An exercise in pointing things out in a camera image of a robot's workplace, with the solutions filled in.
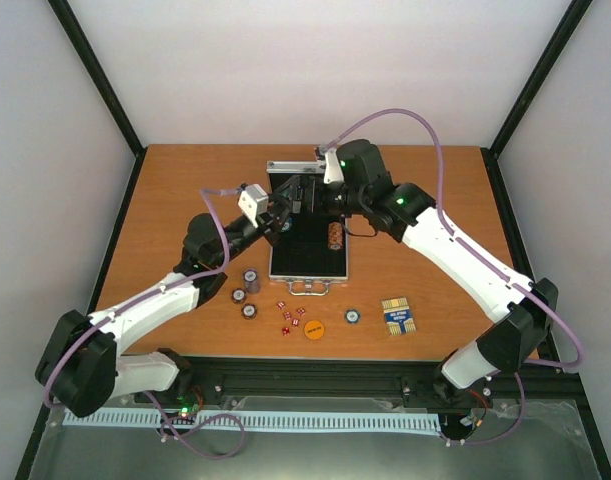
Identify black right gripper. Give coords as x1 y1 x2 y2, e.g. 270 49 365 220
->
275 174 368 216

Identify aluminium poker case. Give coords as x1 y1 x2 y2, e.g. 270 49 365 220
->
266 161 349 296

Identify red poker chip stack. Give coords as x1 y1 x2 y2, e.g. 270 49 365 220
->
327 222 344 251

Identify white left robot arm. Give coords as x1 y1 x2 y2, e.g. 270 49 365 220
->
35 201 290 418

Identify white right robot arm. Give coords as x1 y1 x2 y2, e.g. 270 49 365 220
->
277 139 558 394

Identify purple poker chip stack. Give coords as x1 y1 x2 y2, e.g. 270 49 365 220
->
243 269 261 295

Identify brown poker chip stack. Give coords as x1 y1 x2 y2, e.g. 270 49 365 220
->
231 288 247 304

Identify black poker chip stack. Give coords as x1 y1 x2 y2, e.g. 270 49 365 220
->
241 304 258 319

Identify orange dealer button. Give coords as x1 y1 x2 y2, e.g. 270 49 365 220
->
303 320 325 340

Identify blue playing card box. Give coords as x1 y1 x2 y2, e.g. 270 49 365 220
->
381 297 416 336

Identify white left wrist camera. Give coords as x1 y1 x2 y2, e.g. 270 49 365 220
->
238 184 269 228

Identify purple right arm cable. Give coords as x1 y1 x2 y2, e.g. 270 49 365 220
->
314 108 585 447

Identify light blue cable duct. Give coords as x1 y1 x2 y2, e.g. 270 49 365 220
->
62 407 441 436

